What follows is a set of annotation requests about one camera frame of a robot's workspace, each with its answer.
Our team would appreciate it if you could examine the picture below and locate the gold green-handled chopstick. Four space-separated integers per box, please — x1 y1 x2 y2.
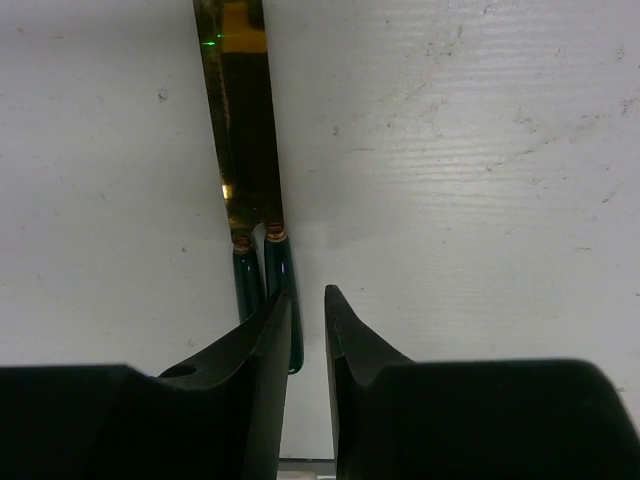
220 1 304 374
193 1 265 322

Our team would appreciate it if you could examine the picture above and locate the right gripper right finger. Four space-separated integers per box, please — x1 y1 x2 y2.
324 285 639 479

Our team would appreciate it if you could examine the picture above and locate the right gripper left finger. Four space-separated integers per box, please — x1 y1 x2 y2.
1 293 292 479

